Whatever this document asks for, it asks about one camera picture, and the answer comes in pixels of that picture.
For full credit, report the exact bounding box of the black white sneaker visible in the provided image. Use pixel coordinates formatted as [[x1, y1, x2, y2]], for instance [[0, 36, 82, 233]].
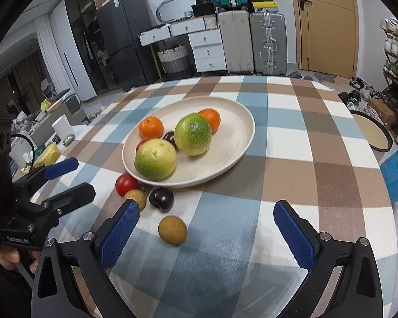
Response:
[[348, 77, 375, 99]]

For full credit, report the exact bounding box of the yellow bag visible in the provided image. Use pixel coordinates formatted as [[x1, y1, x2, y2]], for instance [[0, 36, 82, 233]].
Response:
[[33, 142, 61, 169]]

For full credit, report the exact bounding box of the wicker laundry basket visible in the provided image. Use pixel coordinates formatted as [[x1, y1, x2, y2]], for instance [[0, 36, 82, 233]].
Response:
[[157, 44, 190, 73]]

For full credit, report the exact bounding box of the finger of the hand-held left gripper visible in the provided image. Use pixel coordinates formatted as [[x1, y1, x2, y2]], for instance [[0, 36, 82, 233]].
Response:
[[12, 158, 79, 199], [41, 182, 96, 215]]

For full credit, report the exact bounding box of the white drawer cabinet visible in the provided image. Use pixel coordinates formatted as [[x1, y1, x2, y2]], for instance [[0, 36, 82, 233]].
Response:
[[188, 30, 228, 72]]

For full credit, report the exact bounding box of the black storage bin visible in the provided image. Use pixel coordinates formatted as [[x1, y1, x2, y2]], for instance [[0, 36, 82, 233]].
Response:
[[191, 4, 218, 17]]

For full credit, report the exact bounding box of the green yellow citrus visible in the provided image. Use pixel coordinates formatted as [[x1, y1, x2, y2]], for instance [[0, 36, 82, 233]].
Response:
[[174, 113, 213, 156]]

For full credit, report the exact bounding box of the blue snack bag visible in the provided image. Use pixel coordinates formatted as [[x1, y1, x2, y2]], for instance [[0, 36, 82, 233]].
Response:
[[379, 147, 398, 202]]

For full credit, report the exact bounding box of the brown cardboard box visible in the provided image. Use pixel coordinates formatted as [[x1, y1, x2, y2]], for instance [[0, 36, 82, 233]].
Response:
[[367, 98, 395, 125]]

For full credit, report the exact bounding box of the black cable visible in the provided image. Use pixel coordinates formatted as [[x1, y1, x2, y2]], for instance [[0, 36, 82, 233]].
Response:
[[10, 134, 38, 161]]

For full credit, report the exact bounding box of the dark plum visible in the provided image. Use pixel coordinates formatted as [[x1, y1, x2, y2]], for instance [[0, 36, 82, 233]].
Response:
[[162, 131, 178, 149], [149, 187, 175, 212]]

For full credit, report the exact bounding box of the cream round plate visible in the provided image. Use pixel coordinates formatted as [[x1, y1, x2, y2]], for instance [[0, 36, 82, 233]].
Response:
[[122, 97, 255, 188]]

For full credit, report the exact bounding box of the beige suitcase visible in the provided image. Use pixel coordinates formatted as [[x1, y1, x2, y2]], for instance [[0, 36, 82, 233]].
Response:
[[217, 10, 254, 75]]

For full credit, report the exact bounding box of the checkered tablecloth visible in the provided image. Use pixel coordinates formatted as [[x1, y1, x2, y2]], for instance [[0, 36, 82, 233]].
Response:
[[30, 76, 398, 318]]

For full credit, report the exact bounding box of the yellow black shoe box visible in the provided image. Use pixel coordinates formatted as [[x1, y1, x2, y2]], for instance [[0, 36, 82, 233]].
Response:
[[252, 1, 279, 12]]

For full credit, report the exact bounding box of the grey aluminium suitcase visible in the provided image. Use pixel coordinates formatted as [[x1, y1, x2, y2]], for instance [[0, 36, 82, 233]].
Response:
[[249, 11, 288, 76]]

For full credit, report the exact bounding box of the brown longan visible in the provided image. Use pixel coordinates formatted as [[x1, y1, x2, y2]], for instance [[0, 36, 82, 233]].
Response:
[[158, 215, 188, 246], [124, 189, 147, 211]]

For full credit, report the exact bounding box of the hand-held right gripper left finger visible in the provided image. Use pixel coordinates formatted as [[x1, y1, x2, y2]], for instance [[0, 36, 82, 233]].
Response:
[[31, 199, 140, 318]]

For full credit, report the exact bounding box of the black refrigerator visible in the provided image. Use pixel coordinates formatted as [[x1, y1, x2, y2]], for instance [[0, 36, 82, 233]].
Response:
[[96, 0, 160, 91]]

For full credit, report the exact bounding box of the white paper roll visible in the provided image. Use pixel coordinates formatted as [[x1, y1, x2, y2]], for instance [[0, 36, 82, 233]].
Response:
[[52, 114, 74, 144]]

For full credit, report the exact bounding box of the dark glass wardrobe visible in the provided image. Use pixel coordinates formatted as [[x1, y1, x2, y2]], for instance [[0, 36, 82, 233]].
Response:
[[64, 0, 120, 95]]

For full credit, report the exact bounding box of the orange mandarin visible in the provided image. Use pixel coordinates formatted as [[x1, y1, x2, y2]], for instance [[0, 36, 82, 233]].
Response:
[[197, 109, 221, 135], [139, 117, 165, 140]]

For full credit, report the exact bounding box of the round black rimmed stool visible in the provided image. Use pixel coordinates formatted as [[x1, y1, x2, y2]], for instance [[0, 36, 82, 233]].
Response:
[[352, 111, 392, 153]]

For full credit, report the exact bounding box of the white desk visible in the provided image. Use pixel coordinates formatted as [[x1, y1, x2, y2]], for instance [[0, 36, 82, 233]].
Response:
[[139, 16, 219, 47]]

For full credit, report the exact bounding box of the grey side cabinet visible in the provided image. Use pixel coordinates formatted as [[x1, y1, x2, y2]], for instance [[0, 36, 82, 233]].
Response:
[[30, 96, 87, 146]]

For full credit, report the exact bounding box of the person's left hand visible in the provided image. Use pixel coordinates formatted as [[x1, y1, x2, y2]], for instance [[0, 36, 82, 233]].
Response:
[[0, 248, 42, 274]]

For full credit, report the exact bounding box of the wooden door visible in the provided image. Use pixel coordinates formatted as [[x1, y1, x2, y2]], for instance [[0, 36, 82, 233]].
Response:
[[292, 0, 358, 80]]

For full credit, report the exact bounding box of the wooden shoe rack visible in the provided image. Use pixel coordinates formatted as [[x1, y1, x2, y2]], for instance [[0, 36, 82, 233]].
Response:
[[381, 16, 398, 146]]

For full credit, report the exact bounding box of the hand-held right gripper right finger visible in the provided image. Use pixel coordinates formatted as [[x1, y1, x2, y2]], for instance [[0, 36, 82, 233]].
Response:
[[274, 200, 383, 318]]

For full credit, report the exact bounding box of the oval metal hoop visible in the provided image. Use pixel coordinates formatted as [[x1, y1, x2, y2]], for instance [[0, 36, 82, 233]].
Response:
[[156, 0, 200, 24]]

